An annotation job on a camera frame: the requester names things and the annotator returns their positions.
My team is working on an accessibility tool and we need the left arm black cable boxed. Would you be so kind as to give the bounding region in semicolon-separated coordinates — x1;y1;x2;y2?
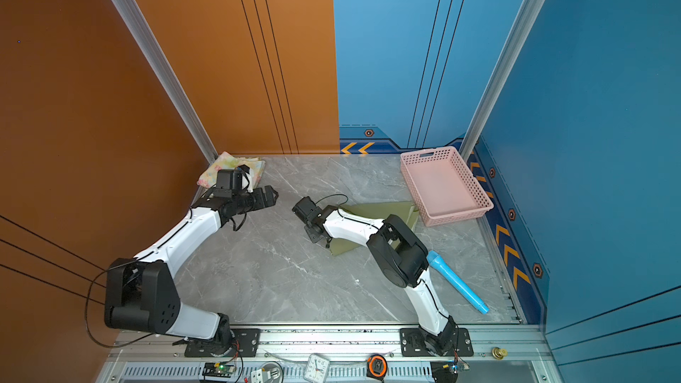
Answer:
84;268;155;349

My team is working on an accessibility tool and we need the green circuit board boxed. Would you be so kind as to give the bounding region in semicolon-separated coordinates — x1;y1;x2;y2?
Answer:
201;362;239;382

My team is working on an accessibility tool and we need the white power plug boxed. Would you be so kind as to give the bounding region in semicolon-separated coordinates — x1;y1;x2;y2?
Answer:
249;362;284;383

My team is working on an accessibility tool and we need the orange black tape measure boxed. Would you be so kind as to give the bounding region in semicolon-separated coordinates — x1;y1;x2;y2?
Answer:
366;354;388;382

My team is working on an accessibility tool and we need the black board with wires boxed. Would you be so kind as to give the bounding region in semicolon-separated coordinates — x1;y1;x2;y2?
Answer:
430;361;470;383

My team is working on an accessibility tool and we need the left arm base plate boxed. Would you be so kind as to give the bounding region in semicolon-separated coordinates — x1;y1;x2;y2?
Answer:
184;328;261;359

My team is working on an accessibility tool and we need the brass round knob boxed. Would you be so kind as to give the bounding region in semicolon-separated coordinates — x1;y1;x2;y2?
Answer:
491;347;508;360

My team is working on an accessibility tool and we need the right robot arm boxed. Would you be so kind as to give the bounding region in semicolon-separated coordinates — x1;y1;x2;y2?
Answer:
292;196;458;356

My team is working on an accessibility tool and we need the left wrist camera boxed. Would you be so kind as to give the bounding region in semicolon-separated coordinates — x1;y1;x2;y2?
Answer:
235;165;254;193

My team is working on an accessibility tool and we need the light blue plastic tube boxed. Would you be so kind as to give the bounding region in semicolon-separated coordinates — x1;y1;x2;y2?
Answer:
427;251;489;315

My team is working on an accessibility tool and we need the olive green skirt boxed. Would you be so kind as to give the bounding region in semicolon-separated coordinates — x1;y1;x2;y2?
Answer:
330;201;419;256

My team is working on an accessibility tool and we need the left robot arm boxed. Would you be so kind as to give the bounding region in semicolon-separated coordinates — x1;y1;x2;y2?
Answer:
104;166;278;356

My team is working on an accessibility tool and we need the pastel floral skirt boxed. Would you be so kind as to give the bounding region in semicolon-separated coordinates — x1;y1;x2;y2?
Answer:
197;152;265;192

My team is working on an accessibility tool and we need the white square clock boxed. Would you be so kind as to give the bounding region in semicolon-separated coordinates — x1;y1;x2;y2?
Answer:
303;354;331;383

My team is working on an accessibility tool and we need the pink plastic basket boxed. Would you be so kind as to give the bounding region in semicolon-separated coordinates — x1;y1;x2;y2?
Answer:
400;146;493;227

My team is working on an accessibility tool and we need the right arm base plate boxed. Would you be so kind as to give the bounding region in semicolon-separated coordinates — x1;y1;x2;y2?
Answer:
399;327;475;357

